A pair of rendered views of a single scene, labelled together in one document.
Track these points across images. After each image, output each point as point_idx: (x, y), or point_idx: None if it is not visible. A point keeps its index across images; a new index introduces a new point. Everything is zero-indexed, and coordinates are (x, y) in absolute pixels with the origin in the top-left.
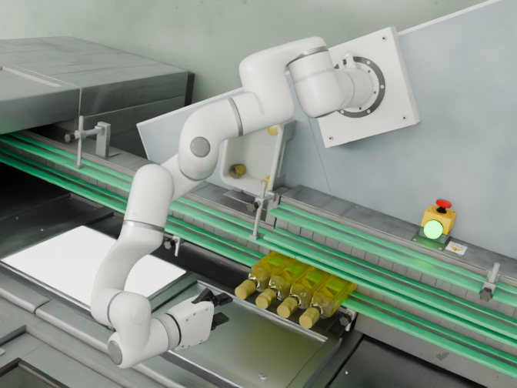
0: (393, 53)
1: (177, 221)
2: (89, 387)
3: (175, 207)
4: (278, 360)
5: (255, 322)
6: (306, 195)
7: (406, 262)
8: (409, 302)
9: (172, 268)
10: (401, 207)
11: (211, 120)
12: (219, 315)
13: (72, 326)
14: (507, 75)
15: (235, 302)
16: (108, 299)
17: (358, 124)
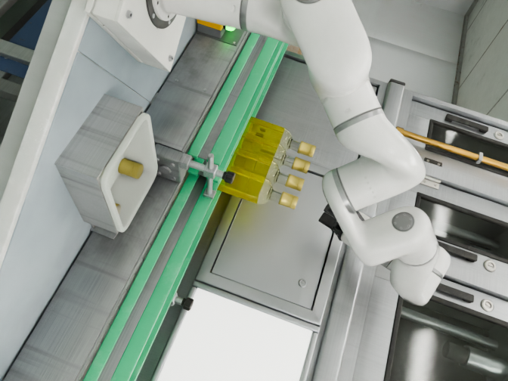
0: None
1: None
2: (382, 326)
3: (166, 294)
4: (304, 187)
5: (258, 209)
6: (169, 125)
7: (270, 57)
8: (269, 74)
9: (194, 303)
10: (183, 38)
11: (406, 138)
12: (324, 219)
13: (338, 365)
14: None
15: (235, 230)
16: (437, 280)
17: (178, 15)
